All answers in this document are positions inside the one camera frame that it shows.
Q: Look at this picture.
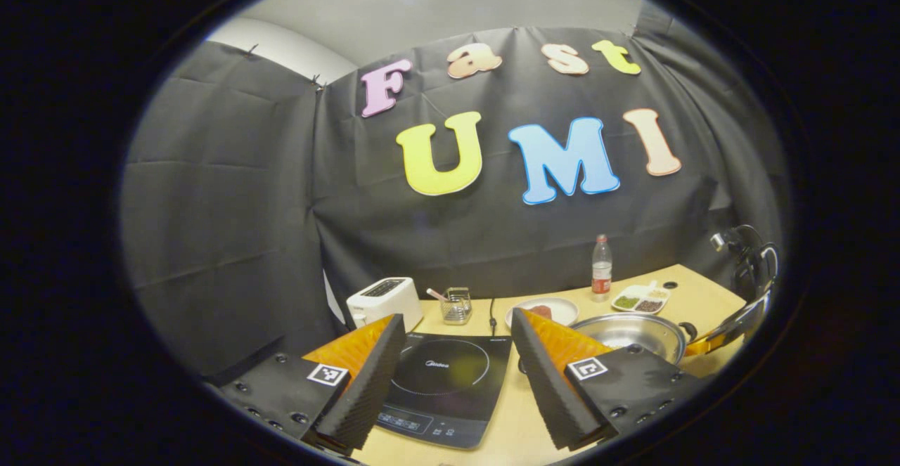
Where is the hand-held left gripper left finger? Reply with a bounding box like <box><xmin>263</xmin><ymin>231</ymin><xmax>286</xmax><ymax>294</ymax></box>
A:
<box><xmin>204</xmin><ymin>313</ymin><xmax>407</xmax><ymax>453</ymax></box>

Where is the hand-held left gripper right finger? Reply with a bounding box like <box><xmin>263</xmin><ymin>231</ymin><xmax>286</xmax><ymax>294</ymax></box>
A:
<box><xmin>510</xmin><ymin>307</ymin><xmax>704</xmax><ymax>451</ymax></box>

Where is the black induction cooktop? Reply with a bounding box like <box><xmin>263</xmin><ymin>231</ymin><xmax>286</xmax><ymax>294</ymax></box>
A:
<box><xmin>375</xmin><ymin>332</ymin><xmax>513</xmax><ymax>451</ymax></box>

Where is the stainless steel pot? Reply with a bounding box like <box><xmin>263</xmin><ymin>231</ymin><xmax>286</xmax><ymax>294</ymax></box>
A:
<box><xmin>571</xmin><ymin>313</ymin><xmax>698</xmax><ymax>367</ymax></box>

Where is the round white plate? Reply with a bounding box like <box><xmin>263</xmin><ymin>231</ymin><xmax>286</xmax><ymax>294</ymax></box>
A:
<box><xmin>505</xmin><ymin>297</ymin><xmax>579</xmax><ymax>330</ymax></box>

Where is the white toaster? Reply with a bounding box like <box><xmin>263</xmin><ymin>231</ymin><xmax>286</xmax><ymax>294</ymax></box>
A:
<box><xmin>346</xmin><ymin>277</ymin><xmax>424</xmax><ymax>333</ymax></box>

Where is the white divided spice dish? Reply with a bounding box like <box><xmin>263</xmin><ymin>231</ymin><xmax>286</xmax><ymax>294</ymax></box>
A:
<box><xmin>611</xmin><ymin>282</ymin><xmax>671</xmax><ymax>314</ymax></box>

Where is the clear plastic water bottle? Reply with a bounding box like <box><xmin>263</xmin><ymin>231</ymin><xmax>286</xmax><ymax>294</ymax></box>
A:
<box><xmin>591</xmin><ymin>234</ymin><xmax>613</xmax><ymax>302</ymax></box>

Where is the black backdrop cloth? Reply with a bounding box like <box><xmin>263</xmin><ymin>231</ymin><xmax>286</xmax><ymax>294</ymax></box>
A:
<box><xmin>120</xmin><ymin>2</ymin><xmax>788</xmax><ymax>382</ymax></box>

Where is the black cable bundle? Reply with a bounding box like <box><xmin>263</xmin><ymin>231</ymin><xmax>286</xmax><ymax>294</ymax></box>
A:
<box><xmin>710</xmin><ymin>225</ymin><xmax>779</xmax><ymax>305</ymax></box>

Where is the wire mesh utensil holder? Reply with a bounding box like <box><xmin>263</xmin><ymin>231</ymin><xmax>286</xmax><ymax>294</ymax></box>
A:
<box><xmin>442</xmin><ymin>287</ymin><xmax>473</xmax><ymax>325</ymax></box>

